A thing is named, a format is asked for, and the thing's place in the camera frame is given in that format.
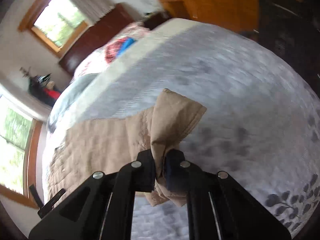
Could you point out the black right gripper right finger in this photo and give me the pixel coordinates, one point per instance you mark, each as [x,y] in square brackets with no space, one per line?
[218,206]

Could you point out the red patterned cloth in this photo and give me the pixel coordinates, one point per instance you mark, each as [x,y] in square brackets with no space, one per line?
[112,48]

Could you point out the grey blue pillow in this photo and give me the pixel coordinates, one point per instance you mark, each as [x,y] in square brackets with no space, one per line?
[67,98]

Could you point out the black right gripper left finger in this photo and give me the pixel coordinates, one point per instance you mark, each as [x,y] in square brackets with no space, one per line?
[101,207]

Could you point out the orange wooden cabinet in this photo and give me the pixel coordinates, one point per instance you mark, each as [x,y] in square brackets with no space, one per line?
[235,15]

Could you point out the blue folded cloth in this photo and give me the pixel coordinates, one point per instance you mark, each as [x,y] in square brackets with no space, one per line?
[126,44]

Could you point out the dark wooden headboard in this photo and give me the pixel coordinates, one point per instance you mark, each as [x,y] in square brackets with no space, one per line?
[95,37]

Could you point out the wooden framed side window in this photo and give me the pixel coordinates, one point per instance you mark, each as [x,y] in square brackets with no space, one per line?
[20,135]

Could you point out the wooden framed far window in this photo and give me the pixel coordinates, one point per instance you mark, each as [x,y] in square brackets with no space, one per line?
[56,24]

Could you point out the pink floral bed sheet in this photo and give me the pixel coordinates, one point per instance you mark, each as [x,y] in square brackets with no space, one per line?
[100,59]

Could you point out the beige quilted jacket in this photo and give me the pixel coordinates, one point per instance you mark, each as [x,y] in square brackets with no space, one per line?
[109,144]

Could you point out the grey floral quilted bedspread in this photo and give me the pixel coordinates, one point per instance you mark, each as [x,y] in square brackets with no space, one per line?
[261,124]

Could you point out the dark wooden nightstand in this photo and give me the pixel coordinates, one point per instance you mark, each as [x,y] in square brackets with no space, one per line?
[155,19]

